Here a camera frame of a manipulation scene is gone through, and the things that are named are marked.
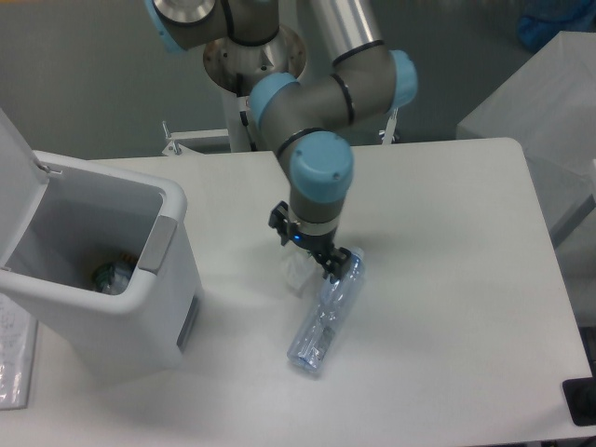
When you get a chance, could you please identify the clear plastic water bottle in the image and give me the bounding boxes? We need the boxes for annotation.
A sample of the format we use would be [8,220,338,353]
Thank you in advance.
[287,246,366,376]

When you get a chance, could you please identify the white covered cabinet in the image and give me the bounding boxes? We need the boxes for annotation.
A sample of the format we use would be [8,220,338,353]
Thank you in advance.
[456,32,595,246]

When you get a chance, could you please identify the black device at table edge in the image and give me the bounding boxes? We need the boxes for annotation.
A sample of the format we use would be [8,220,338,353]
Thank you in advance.
[562,377,595,427]

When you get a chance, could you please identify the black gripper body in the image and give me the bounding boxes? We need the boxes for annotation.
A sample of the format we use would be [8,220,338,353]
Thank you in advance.
[288,223,336,261]

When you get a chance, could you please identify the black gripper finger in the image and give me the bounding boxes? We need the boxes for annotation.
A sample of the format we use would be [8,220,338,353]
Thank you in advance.
[314,246,351,281]
[268,201,290,246]

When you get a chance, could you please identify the blue plastic bag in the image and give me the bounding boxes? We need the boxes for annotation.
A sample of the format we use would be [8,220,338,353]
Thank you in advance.
[516,0,595,53]

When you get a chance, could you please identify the white pedestal base frame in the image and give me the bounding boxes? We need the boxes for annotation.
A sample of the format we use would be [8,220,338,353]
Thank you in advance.
[161,110,401,156]

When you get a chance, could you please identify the paper sheet in plastic sleeve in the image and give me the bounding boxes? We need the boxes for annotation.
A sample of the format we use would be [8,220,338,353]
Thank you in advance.
[1,294,37,411]

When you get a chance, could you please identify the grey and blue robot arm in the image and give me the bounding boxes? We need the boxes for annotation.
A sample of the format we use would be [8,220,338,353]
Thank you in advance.
[145,1,418,279]

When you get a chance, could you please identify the black cable on pedestal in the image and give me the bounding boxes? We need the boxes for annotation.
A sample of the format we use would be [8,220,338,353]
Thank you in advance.
[235,72,259,153]

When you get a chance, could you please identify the white trash can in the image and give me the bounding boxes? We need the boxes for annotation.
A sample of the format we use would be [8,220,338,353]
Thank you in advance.
[1,117,201,369]

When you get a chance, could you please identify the trash inside the can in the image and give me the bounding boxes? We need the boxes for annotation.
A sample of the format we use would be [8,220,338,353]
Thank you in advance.
[91,252,138,295]

